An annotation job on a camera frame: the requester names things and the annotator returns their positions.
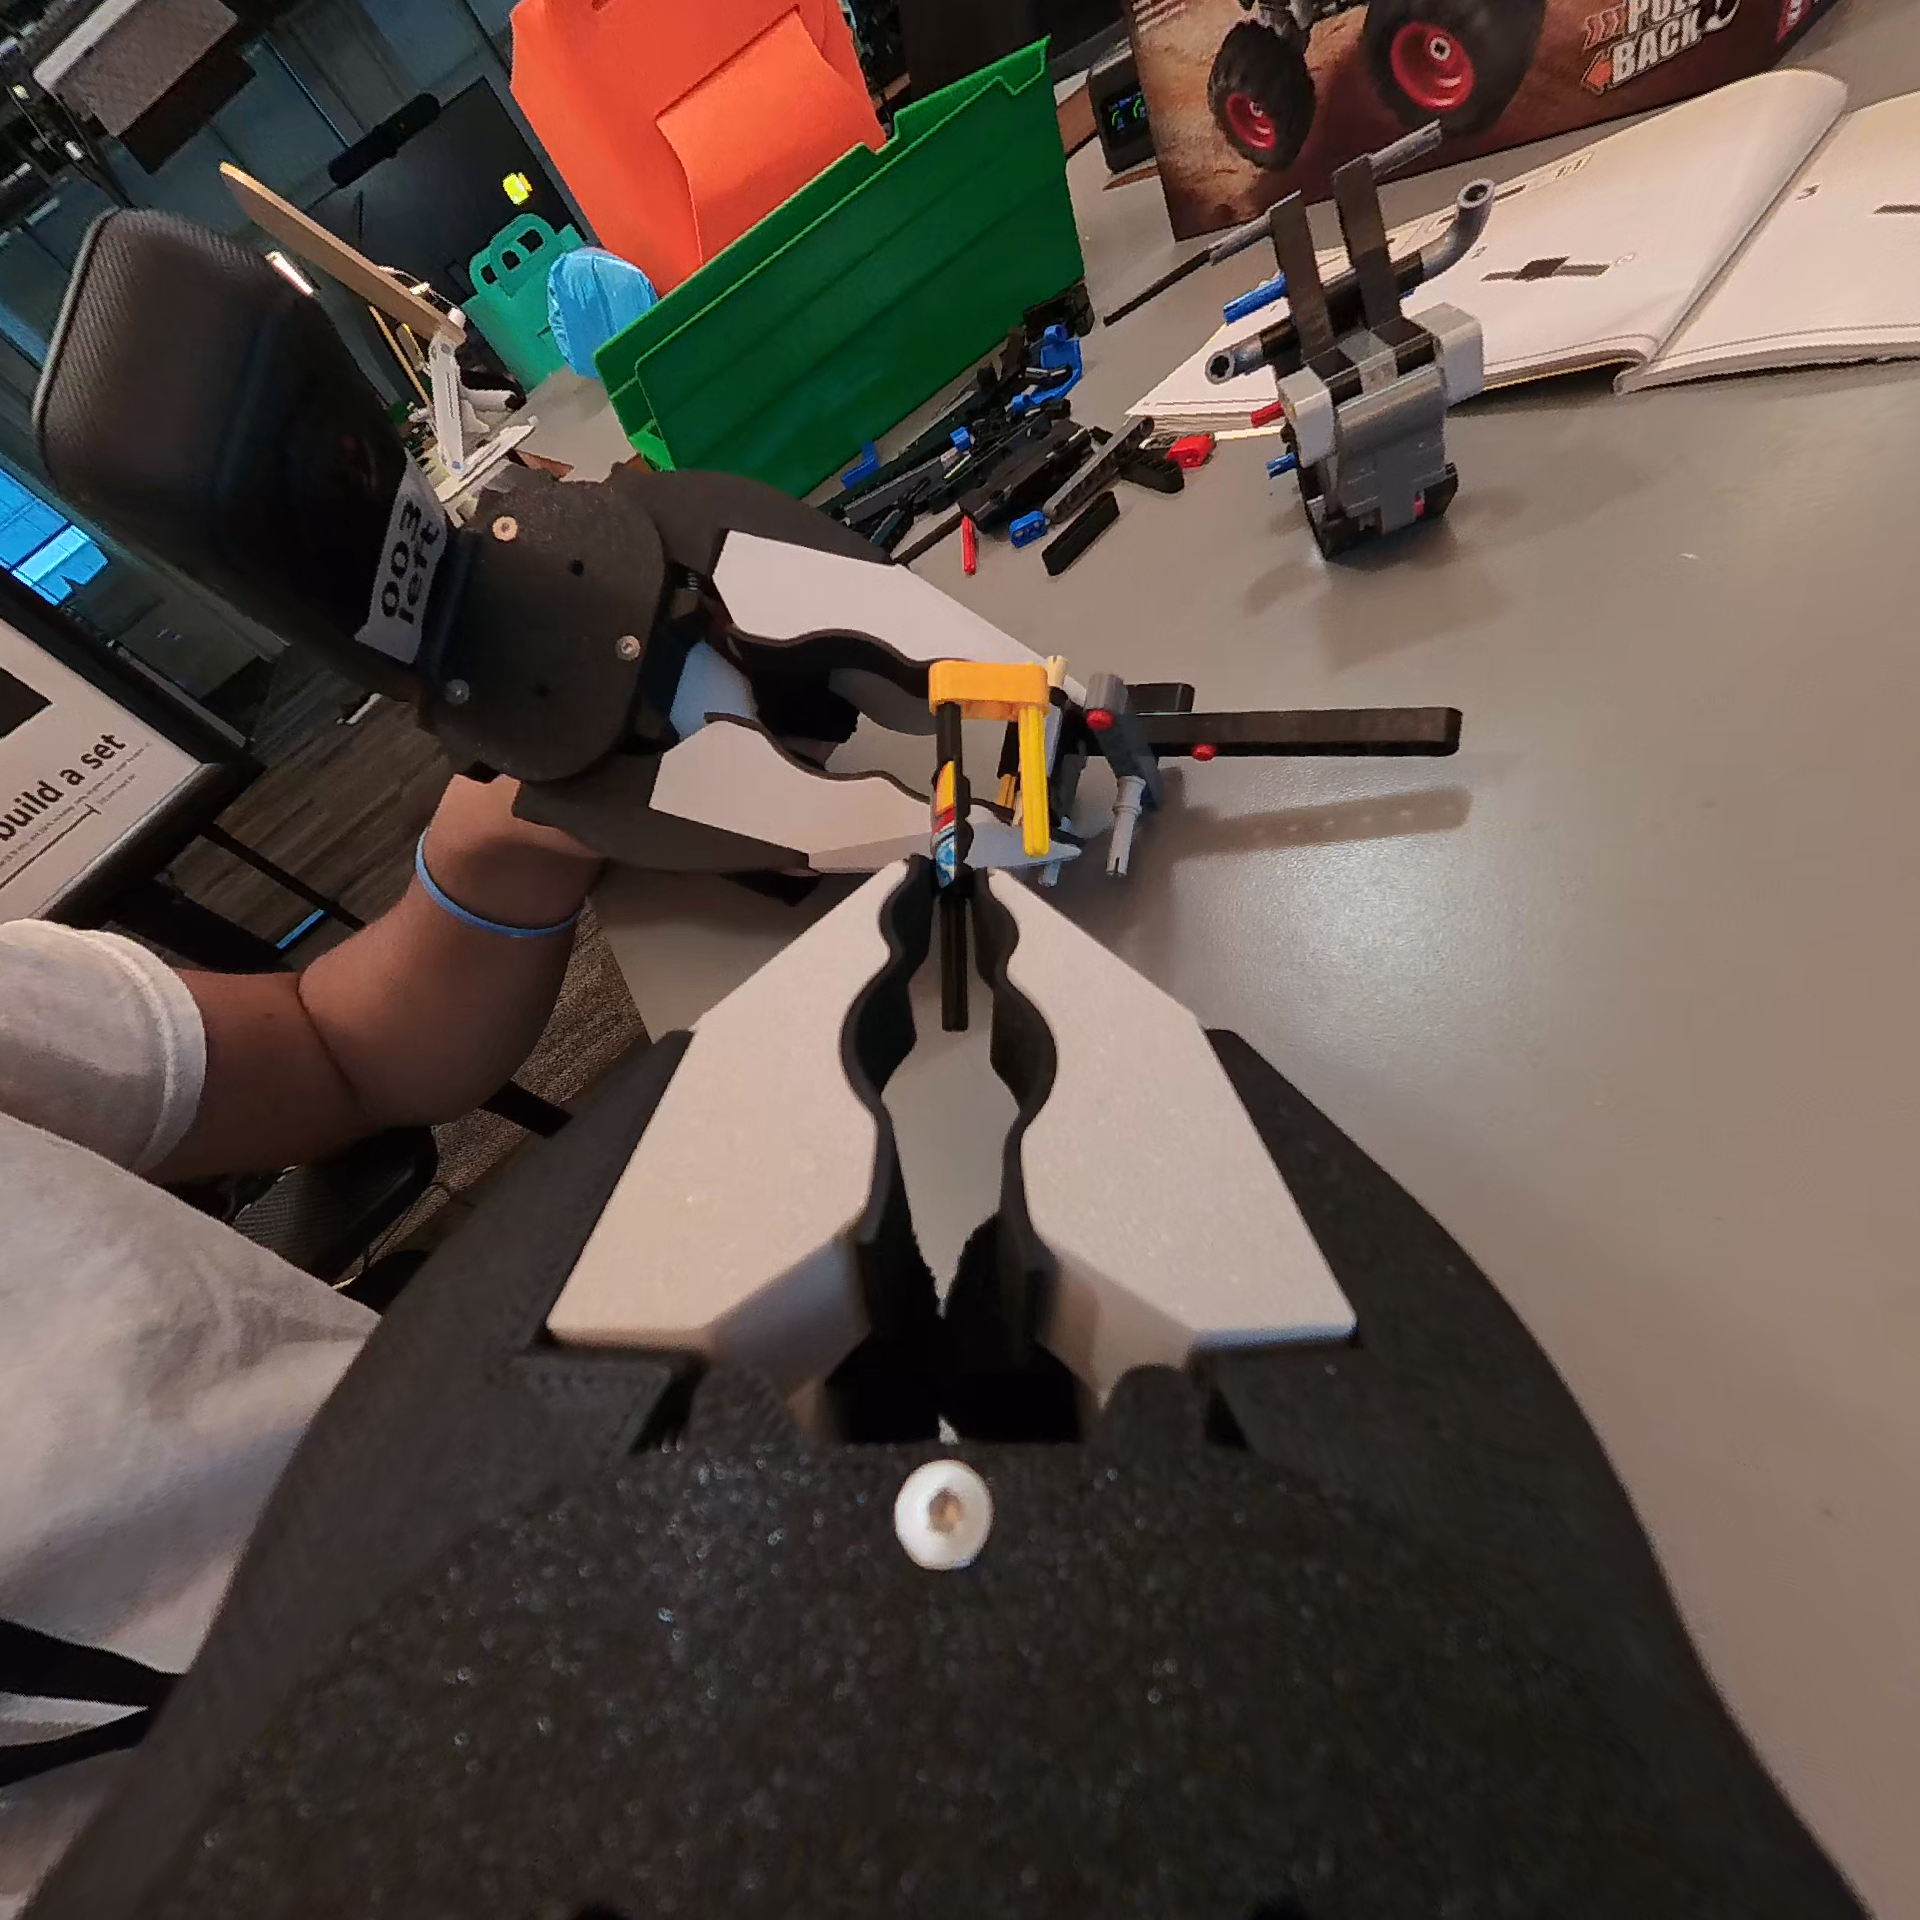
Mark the black lego axle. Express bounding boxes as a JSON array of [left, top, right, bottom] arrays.
[[937, 711, 972, 1038]]

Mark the black lego assembly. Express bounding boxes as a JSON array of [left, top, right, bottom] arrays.
[[923, 652, 1464, 892]]

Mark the open instruction booklet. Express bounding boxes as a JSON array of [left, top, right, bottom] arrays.
[[1126, 69, 1920, 431]]

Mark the blue wristband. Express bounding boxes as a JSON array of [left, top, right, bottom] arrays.
[[413, 823, 588, 944]]

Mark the green plastic caddy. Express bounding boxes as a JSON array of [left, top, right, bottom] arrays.
[[464, 214, 563, 397]]

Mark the black strap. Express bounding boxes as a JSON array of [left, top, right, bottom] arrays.
[[0, 1624, 175, 1790]]

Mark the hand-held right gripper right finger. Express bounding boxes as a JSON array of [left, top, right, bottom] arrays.
[[963, 867, 1360, 1396]]

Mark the white board stand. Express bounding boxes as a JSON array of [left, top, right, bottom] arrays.
[[400, 319, 538, 504]]

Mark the lego set cardboard box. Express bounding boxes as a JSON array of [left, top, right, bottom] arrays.
[[1122, 0, 1849, 243]]

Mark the white standing sign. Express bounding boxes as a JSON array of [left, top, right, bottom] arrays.
[[0, 612, 206, 926]]

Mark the orange plastic storage bin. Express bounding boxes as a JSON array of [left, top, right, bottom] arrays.
[[507, 0, 890, 298]]

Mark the computer monitor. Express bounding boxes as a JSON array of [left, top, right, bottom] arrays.
[[0, 461, 110, 606]]

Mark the pile of loose lego pieces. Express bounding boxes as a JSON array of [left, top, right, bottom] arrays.
[[817, 284, 1220, 581]]

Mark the black digital timer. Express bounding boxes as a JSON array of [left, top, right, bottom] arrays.
[[1087, 43, 1170, 176]]

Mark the grey lego chassis model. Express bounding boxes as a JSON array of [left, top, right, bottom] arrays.
[[1204, 151, 1503, 564]]

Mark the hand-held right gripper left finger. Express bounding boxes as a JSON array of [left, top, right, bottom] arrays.
[[546, 862, 924, 1396]]

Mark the green plastic storage bin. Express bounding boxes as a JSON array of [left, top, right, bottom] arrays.
[[590, 36, 1088, 504]]

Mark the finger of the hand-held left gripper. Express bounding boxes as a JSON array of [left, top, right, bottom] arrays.
[[648, 718, 1080, 892], [701, 531, 1061, 706]]

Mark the wooden board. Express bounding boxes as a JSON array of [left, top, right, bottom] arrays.
[[219, 163, 468, 349]]

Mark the person's left forearm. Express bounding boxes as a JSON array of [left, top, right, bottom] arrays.
[[151, 780, 603, 1188]]

